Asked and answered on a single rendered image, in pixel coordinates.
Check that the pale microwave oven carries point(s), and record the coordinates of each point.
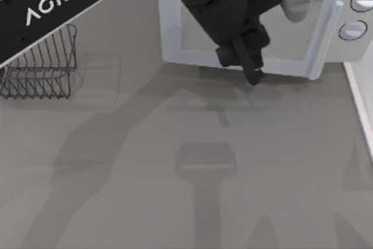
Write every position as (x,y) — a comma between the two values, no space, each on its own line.
(291,45)

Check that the microwave knob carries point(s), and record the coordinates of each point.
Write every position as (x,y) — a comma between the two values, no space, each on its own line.
(362,0)
(353,30)

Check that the microwave oven door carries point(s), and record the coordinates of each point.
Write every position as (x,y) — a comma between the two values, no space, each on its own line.
(198,33)

